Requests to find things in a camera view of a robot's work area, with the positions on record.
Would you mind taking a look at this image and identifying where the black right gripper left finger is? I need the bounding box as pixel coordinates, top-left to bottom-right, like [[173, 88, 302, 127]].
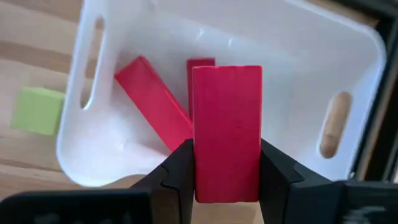
[[130, 138, 195, 224]]

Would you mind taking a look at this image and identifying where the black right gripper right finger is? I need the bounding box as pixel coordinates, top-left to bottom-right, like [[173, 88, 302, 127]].
[[259, 138, 346, 224]]

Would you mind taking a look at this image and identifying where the red wooden block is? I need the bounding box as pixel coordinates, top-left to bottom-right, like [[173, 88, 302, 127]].
[[114, 55, 194, 152], [192, 64, 263, 204], [186, 57, 216, 121]]

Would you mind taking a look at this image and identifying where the small green cube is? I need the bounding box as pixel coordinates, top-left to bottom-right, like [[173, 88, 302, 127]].
[[10, 86, 66, 136]]

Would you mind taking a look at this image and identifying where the clear bin top right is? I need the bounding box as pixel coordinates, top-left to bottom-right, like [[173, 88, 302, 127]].
[[55, 0, 387, 189]]

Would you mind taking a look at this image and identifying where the black aluminium table frame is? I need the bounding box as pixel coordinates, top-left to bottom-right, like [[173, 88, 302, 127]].
[[338, 0, 398, 183]]

